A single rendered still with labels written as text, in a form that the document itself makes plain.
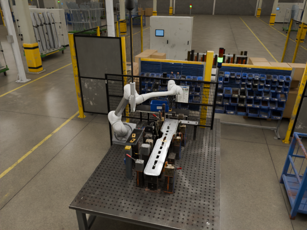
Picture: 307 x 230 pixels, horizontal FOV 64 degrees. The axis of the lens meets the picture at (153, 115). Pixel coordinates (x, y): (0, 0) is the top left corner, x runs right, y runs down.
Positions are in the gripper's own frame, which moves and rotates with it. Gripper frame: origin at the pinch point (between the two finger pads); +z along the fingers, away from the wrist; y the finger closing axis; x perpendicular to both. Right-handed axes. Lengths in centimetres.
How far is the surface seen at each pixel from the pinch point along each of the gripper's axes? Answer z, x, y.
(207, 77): -32, 57, 48
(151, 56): 29, 435, -133
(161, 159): 29, -89, 5
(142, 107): 26, 43, -55
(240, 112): 73, 171, 123
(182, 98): 6, 54, 12
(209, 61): -57, 57, 48
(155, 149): 29, -69, -6
